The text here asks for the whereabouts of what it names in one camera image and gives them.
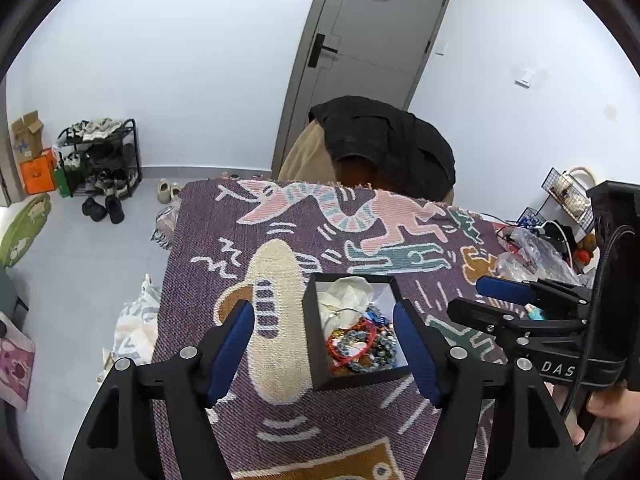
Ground green bead bracelet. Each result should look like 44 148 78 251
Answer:
345 326 399 374

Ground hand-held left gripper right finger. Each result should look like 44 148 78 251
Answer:
391 299 586 480

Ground tan chair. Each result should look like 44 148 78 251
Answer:
276 121 457 207

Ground black wire basket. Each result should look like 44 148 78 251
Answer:
539 166 597 232

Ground striped cloth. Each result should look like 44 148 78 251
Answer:
151 204 177 252

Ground black slippers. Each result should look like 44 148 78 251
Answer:
81 194 126 225

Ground black door handle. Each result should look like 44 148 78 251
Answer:
307 33 341 69

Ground person's right hand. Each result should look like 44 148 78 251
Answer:
589 384 640 455

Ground grey door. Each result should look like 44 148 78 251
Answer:
272 0 457 182

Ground black jewelry box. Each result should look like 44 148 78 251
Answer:
302 273 415 393

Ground black cloth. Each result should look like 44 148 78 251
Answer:
308 95 457 204

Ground orange box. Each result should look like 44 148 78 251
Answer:
19 154 56 194

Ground clear plastic bag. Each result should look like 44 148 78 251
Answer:
494 227 597 287

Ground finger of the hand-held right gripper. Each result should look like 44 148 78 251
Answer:
475 275 592 312
446 297 587 357

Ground red bead bracelet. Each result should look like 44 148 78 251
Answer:
326 319 377 363

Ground pink patterned bag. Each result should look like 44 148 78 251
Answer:
0 310 37 413

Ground patterned white bag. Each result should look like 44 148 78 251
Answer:
101 274 162 378

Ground cardboard box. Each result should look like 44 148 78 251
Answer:
10 109 45 162

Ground beige shoes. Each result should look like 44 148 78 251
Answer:
157 178 184 205

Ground printed blanket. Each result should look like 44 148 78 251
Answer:
151 178 551 480

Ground black shoe rack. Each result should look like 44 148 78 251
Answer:
54 118 144 200

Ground white cloth pouch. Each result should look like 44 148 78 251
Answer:
318 279 375 322

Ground green bag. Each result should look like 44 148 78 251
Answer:
52 159 72 197

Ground green round mat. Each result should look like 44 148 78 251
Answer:
0 193 54 269

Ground orange plush toy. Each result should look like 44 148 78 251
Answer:
574 234 599 267

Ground white cable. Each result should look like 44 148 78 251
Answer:
541 219 577 262

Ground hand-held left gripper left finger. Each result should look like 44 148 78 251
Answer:
62 300 256 480

